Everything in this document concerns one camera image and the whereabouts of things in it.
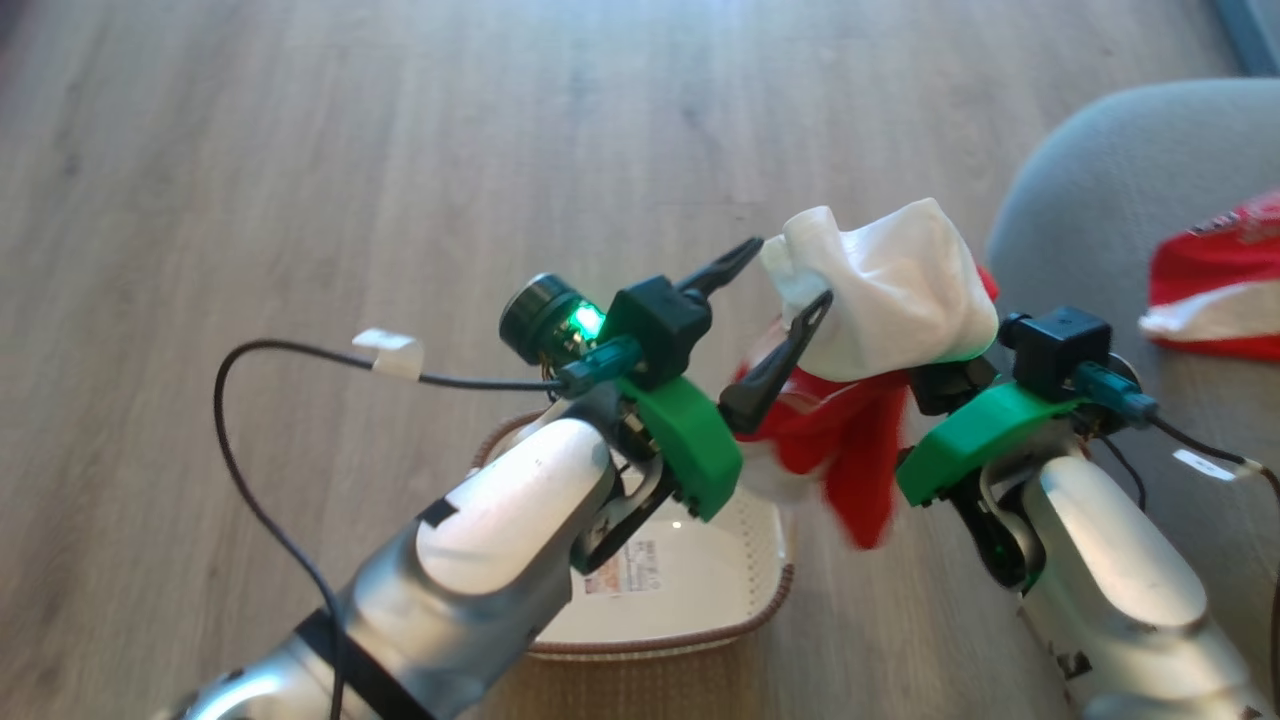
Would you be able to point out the white tape tag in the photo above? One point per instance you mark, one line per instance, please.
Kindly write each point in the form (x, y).
(392, 355)
(1208, 465)

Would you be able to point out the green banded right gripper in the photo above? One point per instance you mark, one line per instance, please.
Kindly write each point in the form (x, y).
(980, 430)

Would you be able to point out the red printed basketball jersey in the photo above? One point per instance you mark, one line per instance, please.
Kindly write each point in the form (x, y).
(1210, 280)

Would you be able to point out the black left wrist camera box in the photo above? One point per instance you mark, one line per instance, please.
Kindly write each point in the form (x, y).
(655, 320)

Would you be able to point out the grey sofa seat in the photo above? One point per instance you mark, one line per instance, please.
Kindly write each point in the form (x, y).
(1100, 200)

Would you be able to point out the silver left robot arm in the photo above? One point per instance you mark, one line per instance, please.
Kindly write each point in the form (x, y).
(500, 520)

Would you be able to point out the red and white garment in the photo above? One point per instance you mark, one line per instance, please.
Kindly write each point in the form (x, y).
(890, 290)

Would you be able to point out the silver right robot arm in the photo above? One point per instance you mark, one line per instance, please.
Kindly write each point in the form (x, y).
(1110, 560)

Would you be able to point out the white brown-rimmed laundry basket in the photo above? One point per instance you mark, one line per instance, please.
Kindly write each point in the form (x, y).
(700, 590)

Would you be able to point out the white printed label sticker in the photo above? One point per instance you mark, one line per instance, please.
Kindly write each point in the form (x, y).
(625, 570)

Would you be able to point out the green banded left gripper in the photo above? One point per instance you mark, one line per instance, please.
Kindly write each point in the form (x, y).
(695, 445)

